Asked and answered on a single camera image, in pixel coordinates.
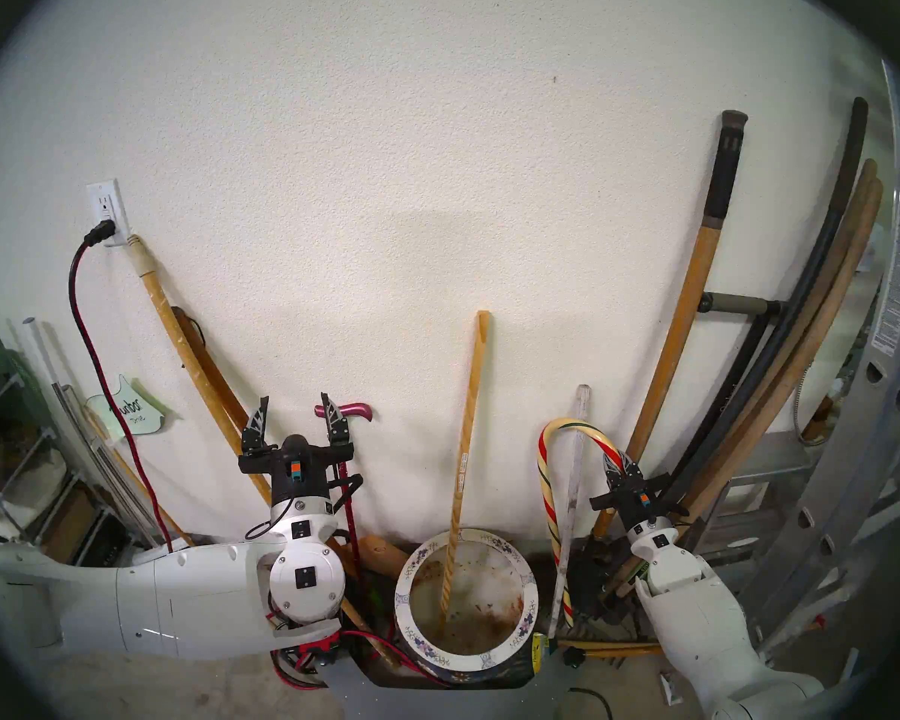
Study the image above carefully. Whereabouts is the weathered grey wooden stick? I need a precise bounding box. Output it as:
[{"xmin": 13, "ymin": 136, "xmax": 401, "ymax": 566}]
[{"xmin": 547, "ymin": 385, "xmax": 592, "ymax": 638}]

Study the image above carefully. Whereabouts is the black plug with red cable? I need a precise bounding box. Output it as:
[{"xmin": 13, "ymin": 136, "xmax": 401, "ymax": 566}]
[{"xmin": 67, "ymin": 219, "xmax": 175, "ymax": 554}]

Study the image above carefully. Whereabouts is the flexible metal conduit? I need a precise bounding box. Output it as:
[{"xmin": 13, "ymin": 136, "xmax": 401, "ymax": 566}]
[{"xmin": 791, "ymin": 358, "xmax": 818, "ymax": 446}]

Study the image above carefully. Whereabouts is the black tool with grey crossbar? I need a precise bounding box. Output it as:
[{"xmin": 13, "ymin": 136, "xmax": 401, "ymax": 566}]
[{"xmin": 675, "ymin": 291, "xmax": 787, "ymax": 472}]

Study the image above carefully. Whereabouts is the red green striped candy cane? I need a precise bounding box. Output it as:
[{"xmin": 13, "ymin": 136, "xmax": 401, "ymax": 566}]
[{"xmin": 536, "ymin": 417, "xmax": 627, "ymax": 629}]

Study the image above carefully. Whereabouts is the white wall outlet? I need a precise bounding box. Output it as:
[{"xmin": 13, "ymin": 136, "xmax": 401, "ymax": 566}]
[{"xmin": 86, "ymin": 178, "xmax": 131, "ymax": 248}]

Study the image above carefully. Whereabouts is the yellow broom handle beige cap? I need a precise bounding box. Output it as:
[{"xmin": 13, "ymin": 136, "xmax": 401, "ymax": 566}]
[{"xmin": 126, "ymin": 235, "xmax": 395, "ymax": 663}]

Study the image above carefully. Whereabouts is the thin light wooden stick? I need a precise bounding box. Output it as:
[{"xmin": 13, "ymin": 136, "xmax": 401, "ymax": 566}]
[{"xmin": 441, "ymin": 310, "xmax": 493, "ymax": 628}]

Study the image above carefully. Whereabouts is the white wire shelf rack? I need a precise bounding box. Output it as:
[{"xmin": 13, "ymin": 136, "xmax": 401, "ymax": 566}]
[{"xmin": 0, "ymin": 310, "xmax": 158, "ymax": 569}]

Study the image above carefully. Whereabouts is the red and black cable bundle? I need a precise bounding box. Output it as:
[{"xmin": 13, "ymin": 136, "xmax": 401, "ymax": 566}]
[{"xmin": 270, "ymin": 613, "xmax": 436, "ymax": 689}]

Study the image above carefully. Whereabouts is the white plastic pipe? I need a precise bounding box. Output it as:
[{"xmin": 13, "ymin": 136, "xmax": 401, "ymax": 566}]
[{"xmin": 21, "ymin": 317, "xmax": 106, "ymax": 502}]

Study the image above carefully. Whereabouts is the magenta walking cane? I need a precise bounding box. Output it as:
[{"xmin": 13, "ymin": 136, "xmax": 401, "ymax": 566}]
[{"xmin": 313, "ymin": 401, "xmax": 374, "ymax": 577}]

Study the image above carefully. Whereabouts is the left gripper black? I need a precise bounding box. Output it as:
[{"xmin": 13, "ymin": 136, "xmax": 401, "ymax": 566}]
[{"xmin": 238, "ymin": 393, "xmax": 357, "ymax": 506}]

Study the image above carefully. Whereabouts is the brown handle with white cap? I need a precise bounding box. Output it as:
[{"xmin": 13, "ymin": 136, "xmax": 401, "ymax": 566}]
[{"xmin": 802, "ymin": 385, "xmax": 845, "ymax": 446}]

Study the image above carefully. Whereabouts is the yellow handled tool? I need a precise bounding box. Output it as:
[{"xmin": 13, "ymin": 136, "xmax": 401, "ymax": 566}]
[{"xmin": 555, "ymin": 637, "xmax": 665, "ymax": 661}]

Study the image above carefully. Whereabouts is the wooden handle with black grip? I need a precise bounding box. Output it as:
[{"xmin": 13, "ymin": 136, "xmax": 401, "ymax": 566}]
[{"xmin": 591, "ymin": 109, "xmax": 749, "ymax": 541}]

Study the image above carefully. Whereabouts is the pale green name sign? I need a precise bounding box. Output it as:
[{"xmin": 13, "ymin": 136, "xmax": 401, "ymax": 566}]
[{"xmin": 84, "ymin": 373, "xmax": 167, "ymax": 436}]

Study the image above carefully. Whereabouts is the aluminium ladder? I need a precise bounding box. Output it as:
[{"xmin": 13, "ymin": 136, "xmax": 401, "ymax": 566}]
[{"xmin": 709, "ymin": 58, "xmax": 900, "ymax": 697}]

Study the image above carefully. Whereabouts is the light wooden tool handle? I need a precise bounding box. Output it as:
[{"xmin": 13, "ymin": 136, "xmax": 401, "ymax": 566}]
[
  {"xmin": 686, "ymin": 177, "xmax": 884, "ymax": 528},
  {"xmin": 679, "ymin": 158, "xmax": 880, "ymax": 517}
]

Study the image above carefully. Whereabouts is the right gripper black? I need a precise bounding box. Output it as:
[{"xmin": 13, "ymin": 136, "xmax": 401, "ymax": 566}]
[{"xmin": 589, "ymin": 452, "xmax": 684, "ymax": 534}]

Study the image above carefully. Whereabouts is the white pot with floral rim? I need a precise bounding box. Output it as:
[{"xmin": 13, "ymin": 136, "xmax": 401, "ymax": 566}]
[{"xmin": 394, "ymin": 529, "xmax": 539, "ymax": 671}]

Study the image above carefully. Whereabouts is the black floor cable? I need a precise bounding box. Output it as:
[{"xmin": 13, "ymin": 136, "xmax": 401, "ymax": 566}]
[{"xmin": 568, "ymin": 687, "xmax": 617, "ymax": 720}]

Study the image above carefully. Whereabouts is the bundle of metal rods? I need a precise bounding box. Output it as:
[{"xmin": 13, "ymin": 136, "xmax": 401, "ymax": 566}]
[{"xmin": 51, "ymin": 381, "xmax": 162, "ymax": 551}]

